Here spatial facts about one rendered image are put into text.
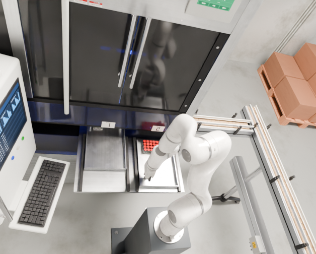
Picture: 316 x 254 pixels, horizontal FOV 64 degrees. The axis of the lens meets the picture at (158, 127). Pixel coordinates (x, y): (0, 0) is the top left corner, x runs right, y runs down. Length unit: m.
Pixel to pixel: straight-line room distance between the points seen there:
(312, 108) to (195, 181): 3.19
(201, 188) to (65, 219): 1.57
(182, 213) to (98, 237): 1.32
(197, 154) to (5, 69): 0.84
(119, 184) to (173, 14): 1.02
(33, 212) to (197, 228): 1.60
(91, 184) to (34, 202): 0.32
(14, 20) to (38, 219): 1.01
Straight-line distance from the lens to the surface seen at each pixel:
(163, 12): 1.16
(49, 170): 1.72
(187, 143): 0.96
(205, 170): 1.08
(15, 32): 1.28
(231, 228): 2.86
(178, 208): 1.22
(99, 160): 1.69
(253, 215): 2.35
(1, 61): 1.25
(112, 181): 1.63
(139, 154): 1.75
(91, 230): 2.44
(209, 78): 1.45
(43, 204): 1.63
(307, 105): 4.05
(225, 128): 2.12
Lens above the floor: 2.36
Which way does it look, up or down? 50 degrees down
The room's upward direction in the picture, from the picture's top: 25 degrees clockwise
